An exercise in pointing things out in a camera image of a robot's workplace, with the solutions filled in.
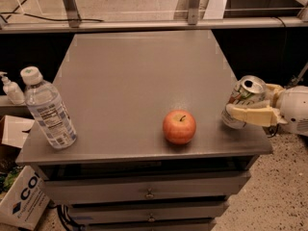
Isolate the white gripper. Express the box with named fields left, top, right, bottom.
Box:
left=226, top=84, right=308, bottom=136

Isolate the silver green 7up can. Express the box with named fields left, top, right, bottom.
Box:
left=221, top=75, right=267, bottom=129

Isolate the red yellow apple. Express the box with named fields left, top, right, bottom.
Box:
left=163, top=110, right=196, bottom=144

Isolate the grey drawer cabinet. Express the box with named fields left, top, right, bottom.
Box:
left=17, top=30, right=271, bottom=231

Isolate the clear plastic water bottle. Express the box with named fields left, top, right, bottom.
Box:
left=20, top=66, right=77, bottom=149

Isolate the white pump dispenser bottle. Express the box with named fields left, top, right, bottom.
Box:
left=0, top=71, right=25, bottom=105

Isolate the brown open cardboard box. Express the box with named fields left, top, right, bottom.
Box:
left=0, top=115, right=34, bottom=174

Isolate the white cardboard box with print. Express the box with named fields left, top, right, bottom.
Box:
left=0, top=167, right=50, bottom=230

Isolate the metal frame rail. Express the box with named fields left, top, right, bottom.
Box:
left=0, top=0, right=308, bottom=34

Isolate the black cable on floor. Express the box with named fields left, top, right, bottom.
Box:
left=0, top=0, right=105, bottom=23

